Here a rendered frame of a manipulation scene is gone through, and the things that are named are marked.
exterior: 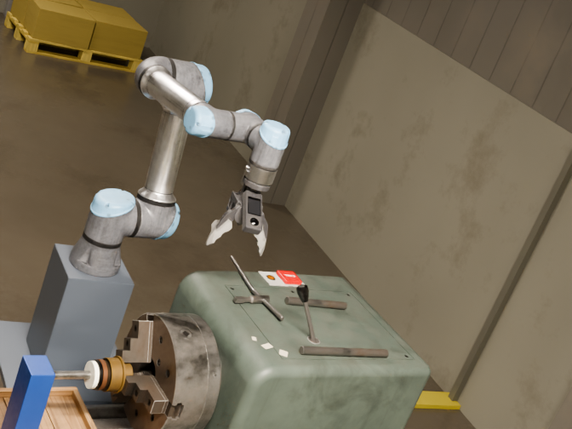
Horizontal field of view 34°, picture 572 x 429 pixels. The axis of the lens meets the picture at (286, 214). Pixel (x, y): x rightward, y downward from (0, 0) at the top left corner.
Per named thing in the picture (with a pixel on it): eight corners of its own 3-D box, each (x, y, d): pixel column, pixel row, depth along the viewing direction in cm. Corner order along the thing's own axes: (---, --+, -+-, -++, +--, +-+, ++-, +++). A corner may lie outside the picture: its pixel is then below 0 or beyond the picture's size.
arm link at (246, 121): (222, 102, 237) (242, 120, 229) (258, 109, 244) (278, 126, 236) (212, 130, 240) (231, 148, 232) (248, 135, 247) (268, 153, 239)
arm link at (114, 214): (77, 223, 273) (89, 182, 269) (118, 226, 281) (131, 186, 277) (91, 243, 265) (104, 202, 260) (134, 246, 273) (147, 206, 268)
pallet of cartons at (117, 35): (119, 48, 938) (130, 9, 924) (142, 77, 871) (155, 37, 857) (2, 20, 878) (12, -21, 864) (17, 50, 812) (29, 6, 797)
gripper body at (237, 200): (250, 216, 245) (265, 175, 241) (259, 231, 238) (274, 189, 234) (224, 210, 242) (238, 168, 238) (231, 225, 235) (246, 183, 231)
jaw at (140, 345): (153, 361, 241) (156, 315, 242) (163, 363, 237) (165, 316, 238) (114, 361, 235) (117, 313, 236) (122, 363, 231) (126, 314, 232)
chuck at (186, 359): (139, 366, 261) (182, 288, 244) (172, 460, 240) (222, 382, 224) (109, 366, 255) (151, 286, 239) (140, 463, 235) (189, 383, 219)
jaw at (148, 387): (164, 373, 236) (183, 402, 227) (158, 389, 238) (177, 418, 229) (124, 373, 230) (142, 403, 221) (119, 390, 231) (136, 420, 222)
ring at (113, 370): (127, 348, 236) (93, 348, 231) (140, 370, 229) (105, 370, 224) (117, 378, 239) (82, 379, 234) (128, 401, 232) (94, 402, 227)
